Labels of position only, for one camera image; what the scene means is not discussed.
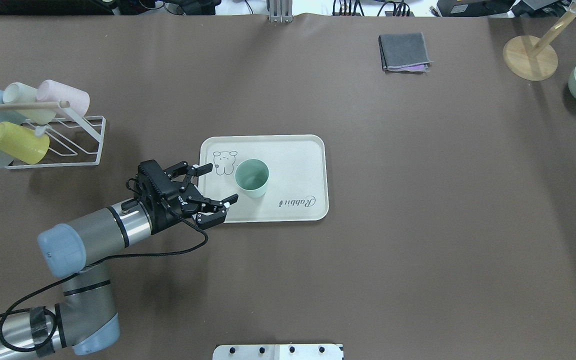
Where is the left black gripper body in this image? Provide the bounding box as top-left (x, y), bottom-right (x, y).
top-left (120, 159), bottom-right (201, 235)

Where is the green plastic cup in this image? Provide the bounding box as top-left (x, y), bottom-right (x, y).
top-left (234, 158), bottom-right (270, 199)

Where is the cream rabbit tray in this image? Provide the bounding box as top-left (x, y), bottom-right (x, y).
top-left (198, 134), bottom-right (329, 223)

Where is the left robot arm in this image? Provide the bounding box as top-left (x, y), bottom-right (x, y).
top-left (0, 160), bottom-right (238, 360)

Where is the yellow plastic cup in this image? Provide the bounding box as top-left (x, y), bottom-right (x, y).
top-left (0, 121), bottom-right (50, 166)

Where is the pink plastic cup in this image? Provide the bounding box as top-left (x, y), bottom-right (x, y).
top-left (35, 79), bottom-right (90, 117)

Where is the cream plastic cup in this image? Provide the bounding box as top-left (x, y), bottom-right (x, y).
top-left (2, 82), bottom-right (57, 125)

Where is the wooden cup tree stand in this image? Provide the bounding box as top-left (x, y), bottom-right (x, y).
top-left (502, 0), bottom-right (576, 82)

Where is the folded grey cloth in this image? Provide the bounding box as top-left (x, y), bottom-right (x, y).
top-left (378, 32), bottom-right (432, 73)

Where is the white wire cup rack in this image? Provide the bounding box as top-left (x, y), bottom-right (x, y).
top-left (0, 101), bottom-right (106, 170)

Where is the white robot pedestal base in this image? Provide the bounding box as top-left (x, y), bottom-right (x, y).
top-left (212, 343), bottom-right (345, 360)

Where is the aluminium frame post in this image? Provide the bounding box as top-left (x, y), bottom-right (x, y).
top-left (266, 0), bottom-right (294, 24)

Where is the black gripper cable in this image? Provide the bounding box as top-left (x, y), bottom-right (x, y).
top-left (0, 177), bottom-right (210, 353)

